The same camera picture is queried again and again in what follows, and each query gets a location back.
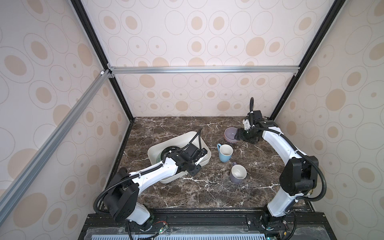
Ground diagonal aluminium bar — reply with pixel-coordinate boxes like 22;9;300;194
1;70;112;224

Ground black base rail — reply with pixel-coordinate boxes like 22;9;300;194
79;209;336;240

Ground purple grey mug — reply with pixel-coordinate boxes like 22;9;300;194
230;162;247;184

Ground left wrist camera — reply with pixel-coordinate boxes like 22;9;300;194
181;144;200;159

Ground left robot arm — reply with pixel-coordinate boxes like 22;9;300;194
93;130;208;231

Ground white plastic bin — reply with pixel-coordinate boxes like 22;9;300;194
146;131;212;184

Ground horizontal aluminium bar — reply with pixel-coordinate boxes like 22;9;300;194
102;66;300;75

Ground lavender bowl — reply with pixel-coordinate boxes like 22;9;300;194
224;127;238;144

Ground light blue mug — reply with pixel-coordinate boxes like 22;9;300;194
217;144;234;163

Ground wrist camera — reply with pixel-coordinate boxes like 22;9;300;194
243;110;264;131
181;144;200;159

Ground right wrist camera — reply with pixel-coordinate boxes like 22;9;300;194
243;110;264;131

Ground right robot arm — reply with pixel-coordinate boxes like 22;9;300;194
235;99;327;231

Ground black plate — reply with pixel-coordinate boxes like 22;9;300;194
160;146;181;162

